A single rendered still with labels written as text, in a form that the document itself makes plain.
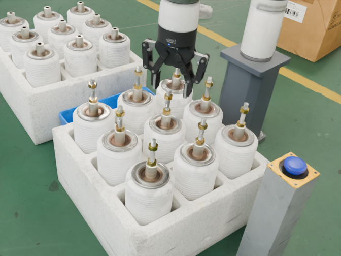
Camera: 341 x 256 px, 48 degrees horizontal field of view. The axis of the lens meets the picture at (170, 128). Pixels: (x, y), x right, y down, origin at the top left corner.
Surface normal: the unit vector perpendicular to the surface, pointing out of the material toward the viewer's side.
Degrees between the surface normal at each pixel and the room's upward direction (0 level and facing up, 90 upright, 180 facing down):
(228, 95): 90
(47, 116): 90
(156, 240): 90
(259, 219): 90
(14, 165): 0
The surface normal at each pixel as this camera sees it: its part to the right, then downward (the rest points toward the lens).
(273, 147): 0.09, -0.78
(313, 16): -0.71, 0.38
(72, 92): 0.59, 0.54
